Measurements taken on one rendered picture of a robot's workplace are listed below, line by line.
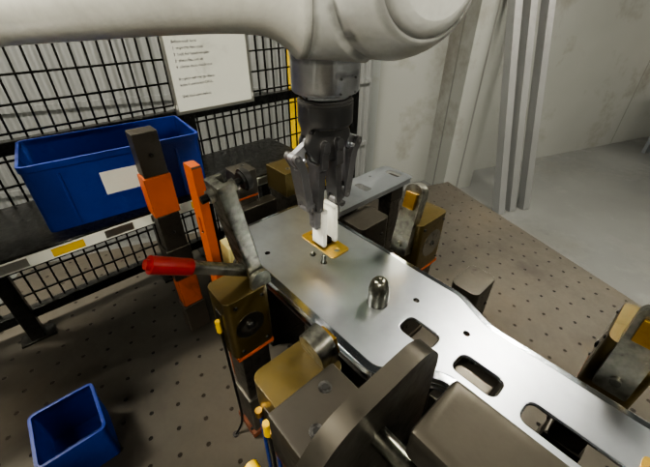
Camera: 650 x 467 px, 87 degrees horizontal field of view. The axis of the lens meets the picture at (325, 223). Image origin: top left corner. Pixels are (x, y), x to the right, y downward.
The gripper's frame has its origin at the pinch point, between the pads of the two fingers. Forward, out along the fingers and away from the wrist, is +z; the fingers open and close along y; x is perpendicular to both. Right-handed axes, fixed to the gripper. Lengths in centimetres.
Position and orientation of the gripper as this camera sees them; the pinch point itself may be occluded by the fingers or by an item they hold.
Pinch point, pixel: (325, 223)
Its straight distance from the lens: 56.0
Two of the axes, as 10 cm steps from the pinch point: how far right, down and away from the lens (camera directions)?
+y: 7.5, -3.6, 5.5
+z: 0.0, 8.4, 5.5
